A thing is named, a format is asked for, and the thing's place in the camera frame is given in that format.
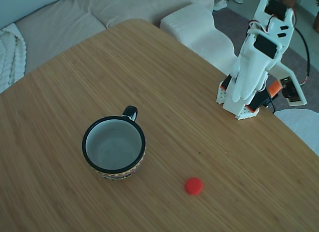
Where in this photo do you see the red bottle cap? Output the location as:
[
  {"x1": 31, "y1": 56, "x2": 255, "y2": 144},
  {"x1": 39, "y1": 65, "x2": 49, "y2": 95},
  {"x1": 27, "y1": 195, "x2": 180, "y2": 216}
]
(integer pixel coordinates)
[{"x1": 184, "y1": 177, "x2": 204, "y2": 197}]

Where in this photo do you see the orange and black clamp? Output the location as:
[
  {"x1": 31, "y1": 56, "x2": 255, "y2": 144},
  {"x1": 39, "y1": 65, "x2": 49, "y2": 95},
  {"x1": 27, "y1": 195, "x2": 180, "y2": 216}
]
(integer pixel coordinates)
[{"x1": 218, "y1": 76, "x2": 233, "y2": 91}]

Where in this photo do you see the grey rug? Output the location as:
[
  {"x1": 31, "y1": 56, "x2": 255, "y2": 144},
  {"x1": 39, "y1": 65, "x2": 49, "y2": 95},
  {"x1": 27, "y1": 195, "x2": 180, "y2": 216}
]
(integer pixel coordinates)
[{"x1": 212, "y1": 9, "x2": 319, "y2": 113}]

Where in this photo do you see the brown wicker basket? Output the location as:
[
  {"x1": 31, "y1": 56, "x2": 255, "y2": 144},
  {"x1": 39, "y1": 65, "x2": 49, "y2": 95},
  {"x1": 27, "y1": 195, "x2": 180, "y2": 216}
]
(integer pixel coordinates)
[{"x1": 280, "y1": 0, "x2": 299, "y2": 8}]

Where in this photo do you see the white textured chair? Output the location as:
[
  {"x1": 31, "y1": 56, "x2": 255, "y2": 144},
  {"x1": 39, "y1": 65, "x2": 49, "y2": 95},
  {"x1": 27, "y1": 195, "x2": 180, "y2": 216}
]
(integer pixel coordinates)
[{"x1": 159, "y1": 3, "x2": 237, "y2": 74}]

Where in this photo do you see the black rimmed patterned mug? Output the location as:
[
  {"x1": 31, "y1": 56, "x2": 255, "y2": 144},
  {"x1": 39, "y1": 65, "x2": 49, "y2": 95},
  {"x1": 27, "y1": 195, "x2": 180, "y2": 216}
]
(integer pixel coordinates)
[{"x1": 81, "y1": 105, "x2": 147, "y2": 182}]

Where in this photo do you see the beige sofa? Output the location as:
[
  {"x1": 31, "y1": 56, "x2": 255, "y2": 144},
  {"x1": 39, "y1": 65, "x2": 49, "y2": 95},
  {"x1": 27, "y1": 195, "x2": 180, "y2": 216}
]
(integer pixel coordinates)
[{"x1": 0, "y1": 0, "x2": 215, "y2": 94}]

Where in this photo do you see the white knitted blanket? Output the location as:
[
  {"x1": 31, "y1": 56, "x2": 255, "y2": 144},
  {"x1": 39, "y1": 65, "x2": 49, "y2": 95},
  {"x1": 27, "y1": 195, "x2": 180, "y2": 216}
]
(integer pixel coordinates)
[{"x1": 0, "y1": 23, "x2": 27, "y2": 94}]

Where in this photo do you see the orange handled black clamp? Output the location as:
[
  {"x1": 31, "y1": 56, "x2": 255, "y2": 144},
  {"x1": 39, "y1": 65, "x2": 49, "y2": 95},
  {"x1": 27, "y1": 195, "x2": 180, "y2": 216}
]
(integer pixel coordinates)
[{"x1": 245, "y1": 80, "x2": 284, "y2": 116}]

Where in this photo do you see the flat white camera mount plate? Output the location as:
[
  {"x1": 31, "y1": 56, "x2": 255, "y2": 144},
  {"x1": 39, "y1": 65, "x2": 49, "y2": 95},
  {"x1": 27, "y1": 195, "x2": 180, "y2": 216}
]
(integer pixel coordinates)
[{"x1": 270, "y1": 58, "x2": 307, "y2": 107}]

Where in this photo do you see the black cable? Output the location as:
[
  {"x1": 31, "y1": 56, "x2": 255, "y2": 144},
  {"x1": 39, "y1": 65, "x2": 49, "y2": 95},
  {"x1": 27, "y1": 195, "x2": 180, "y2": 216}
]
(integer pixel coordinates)
[{"x1": 293, "y1": 27, "x2": 311, "y2": 83}]

